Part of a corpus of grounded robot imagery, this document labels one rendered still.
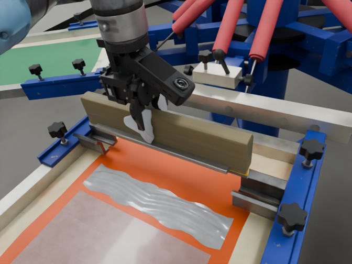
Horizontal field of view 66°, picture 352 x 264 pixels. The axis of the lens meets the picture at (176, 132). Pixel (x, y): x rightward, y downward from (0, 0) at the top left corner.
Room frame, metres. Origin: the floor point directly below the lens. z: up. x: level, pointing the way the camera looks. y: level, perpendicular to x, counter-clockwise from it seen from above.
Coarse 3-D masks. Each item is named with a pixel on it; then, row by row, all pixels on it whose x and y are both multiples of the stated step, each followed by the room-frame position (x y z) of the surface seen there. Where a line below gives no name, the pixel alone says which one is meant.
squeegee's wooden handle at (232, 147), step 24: (96, 96) 0.51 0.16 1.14; (96, 120) 0.50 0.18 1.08; (120, 120) 0.46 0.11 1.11; (168, 120) 0.39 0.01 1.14; (192, 120) 0.37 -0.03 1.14; (168, 144) 0.39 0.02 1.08; (192, 144) 0.35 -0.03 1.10; (216, 144) 0.32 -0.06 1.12; (240, 144) 0.30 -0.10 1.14; (240, 168) 0.30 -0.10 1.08
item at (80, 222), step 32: (96, 160) 0.51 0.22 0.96; (128, 160) 0.49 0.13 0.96; (160, 160) 0.47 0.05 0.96; (64, 192) 0.42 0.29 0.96; (96, 192) 0.40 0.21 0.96; (32, 224) 0.35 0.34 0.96; (64, 224) 0.33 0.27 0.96; (96, 224) 0.32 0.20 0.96; (128, 224) 0.31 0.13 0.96; (32, 256) 0.27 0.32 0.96; (64, 256) 0.26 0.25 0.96; (96, 256) 0.25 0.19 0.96
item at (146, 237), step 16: (176, 176) 0.41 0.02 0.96; (192, 176) 0.40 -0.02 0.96; (208, 176) 0.39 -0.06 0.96; (224, 176) 0.39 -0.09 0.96; (176, 192) 0.36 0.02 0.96; (192, 192) 0.36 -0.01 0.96; (208, 192) 0.35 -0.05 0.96; (224, 192) 0.34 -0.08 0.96; (224, 208) 0.30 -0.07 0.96; (240, 208) 0.30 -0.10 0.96; (144, 224) 0.30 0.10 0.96; (160, 224) 0.29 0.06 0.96; (240, 224) 0.26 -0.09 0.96; (128, 240) 0.27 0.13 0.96; (144, 240) 0.26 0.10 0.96; (160, 240) 0.26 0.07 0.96; (176, 240) 0.25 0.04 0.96; (192, 240) 0.25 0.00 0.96; (224, 240) 0.24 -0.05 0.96; (112, 256) 0.24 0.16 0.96; (128, 256) 0.24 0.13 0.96; (144, 256) 0.23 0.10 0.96; (160, 256) 0.23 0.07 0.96; (176, 256) 0.22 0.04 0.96; (192, 256) 0.22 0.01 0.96; (208, 256) 0.21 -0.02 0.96; (224, 256) 0.21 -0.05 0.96
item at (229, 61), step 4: (228, 60) 0.76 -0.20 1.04; (232, 60) 0.75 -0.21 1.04; (236, 60) 0.75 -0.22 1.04; (240, 60) 0.75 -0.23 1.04; (244, 60) 0.75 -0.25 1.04; (228, 64) 0.73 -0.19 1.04; (232, 64) 0.73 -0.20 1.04; (236, 64) 0.72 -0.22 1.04; (240, 64) 0.72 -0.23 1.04; (204, 84) 0.65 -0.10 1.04; (208, 84) 0.64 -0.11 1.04; (224, 88) 0.62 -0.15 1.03
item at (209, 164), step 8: (96, 128) 0.49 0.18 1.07; (104, 128) 0.48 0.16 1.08; (112, 128) 0.47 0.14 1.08; (120, 136) 0.45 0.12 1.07; (128, 136) 0.44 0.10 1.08; (136, 136) 0.43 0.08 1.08; (144, 144) 0.41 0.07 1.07; (152, 144) 0.40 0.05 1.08; (160, 144) 0.40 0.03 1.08; (168, 152) 0.37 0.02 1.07; (176, 152) 0.37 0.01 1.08; (184, 152) 0.36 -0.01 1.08; (192, 160) 0.34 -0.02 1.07; (200, 160) 0.34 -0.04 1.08; (208, 160) 0.33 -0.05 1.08; (208, 168) 0.32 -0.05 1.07; (216, 168) 0.31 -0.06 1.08; (224, 168) 0.31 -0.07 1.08
